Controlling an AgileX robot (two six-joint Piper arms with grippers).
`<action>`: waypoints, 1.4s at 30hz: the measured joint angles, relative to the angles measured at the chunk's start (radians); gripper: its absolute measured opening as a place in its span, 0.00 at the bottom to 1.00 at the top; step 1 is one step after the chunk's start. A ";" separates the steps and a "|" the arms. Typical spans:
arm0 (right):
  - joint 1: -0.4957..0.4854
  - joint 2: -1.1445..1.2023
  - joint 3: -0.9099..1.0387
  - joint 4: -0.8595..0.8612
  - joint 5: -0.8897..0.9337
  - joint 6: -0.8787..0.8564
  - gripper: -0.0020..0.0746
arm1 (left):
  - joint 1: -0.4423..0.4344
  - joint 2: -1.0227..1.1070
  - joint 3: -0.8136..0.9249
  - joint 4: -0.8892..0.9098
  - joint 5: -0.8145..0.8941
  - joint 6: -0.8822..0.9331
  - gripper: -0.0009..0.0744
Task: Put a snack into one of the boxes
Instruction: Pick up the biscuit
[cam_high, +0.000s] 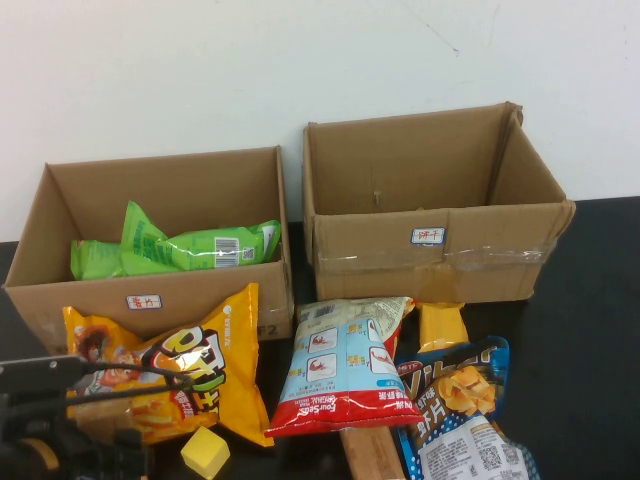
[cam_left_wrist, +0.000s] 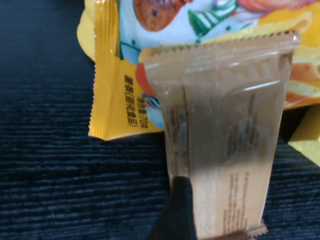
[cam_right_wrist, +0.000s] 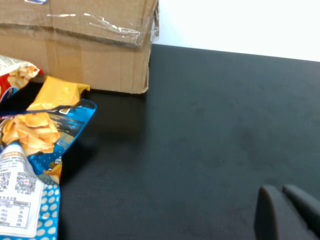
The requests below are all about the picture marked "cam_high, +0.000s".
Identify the taped cardboard box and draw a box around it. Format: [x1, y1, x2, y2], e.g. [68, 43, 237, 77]
[302, 102, 577, 305]

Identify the yellow fries snack bag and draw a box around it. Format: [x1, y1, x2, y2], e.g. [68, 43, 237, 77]
[62, 282, 275, 448]

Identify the small green snack bag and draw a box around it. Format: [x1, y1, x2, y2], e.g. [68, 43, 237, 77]
[69, 239, 126, 281]

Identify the blue potato chips bag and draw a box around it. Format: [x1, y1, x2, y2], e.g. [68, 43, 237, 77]
[393, 335, 541, 480]

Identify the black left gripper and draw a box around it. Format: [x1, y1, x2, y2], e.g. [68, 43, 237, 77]
[52, 428, 157, 480]

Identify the yellow foam cube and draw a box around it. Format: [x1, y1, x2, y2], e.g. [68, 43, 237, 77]
[179, 425, 231, 477]

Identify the wooden board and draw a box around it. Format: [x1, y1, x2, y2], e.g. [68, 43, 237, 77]
[339, 424, 406, 480]

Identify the green snack bag with barcode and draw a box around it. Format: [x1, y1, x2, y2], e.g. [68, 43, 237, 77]
[154, 219, 282, 272]

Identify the cardboard box marked F2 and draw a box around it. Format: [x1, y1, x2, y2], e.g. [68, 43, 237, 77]
[2, 145, 296, 354]

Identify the yellow wafer packet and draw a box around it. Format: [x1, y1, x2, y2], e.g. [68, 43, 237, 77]
[417, 301, 470, 354]

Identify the brown biscuit packet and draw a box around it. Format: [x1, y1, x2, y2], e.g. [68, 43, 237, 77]
[67, 397, 134, 444]

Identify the red and blue shrimp snack bag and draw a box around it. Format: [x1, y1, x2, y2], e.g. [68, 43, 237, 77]
[263, 295, 425, 439]

